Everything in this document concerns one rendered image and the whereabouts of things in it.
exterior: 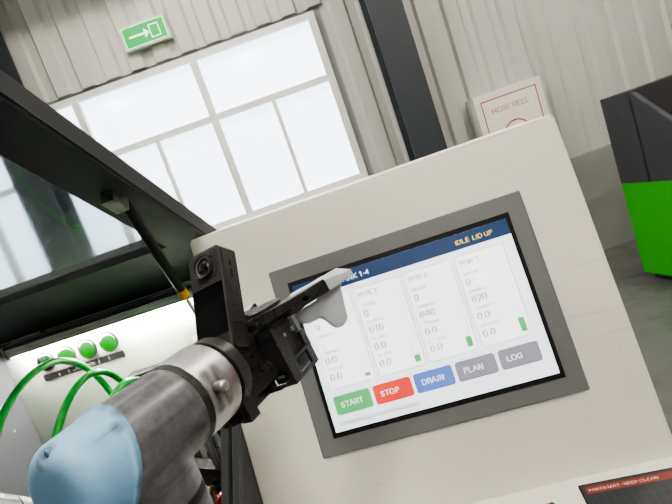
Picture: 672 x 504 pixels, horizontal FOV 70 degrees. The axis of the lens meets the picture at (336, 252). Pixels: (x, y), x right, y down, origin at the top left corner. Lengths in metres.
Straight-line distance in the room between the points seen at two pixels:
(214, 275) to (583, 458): 0.69
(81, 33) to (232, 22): 1.42
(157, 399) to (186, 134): 4.67
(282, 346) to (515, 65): 4.88
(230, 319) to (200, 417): 0.11
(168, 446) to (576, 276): 0.71
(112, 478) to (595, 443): 0.77
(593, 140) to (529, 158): 4.58
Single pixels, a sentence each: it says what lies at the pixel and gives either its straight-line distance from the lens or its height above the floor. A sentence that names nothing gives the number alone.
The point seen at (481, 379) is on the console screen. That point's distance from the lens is 0.88.
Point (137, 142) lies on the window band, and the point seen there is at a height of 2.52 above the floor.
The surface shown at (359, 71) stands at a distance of 4.90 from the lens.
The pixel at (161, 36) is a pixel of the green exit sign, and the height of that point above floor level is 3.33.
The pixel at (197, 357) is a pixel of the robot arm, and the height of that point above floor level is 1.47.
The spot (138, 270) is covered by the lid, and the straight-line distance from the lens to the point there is 1.12.
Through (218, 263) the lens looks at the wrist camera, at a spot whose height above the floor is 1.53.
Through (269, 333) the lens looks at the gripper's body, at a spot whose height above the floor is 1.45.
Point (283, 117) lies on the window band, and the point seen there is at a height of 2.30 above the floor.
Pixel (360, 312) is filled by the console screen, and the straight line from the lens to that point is 0.87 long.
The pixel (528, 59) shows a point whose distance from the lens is 5.31.
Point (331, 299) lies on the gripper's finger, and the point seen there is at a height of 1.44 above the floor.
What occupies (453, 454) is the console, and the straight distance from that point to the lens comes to 0.92.
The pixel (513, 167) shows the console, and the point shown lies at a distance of 0.90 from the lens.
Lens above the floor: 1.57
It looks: 8 degrees down
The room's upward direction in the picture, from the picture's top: 19 degrees counter-clockwise
